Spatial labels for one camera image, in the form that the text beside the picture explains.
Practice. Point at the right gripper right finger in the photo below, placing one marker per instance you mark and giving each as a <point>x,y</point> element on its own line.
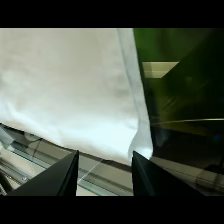
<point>156,180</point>

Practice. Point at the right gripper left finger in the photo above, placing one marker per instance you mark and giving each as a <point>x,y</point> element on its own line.
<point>53,180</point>

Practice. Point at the white shirt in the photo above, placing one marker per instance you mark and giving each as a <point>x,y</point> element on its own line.
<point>66,93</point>

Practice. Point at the silver frame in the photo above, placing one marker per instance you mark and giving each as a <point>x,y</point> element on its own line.
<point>103,181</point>

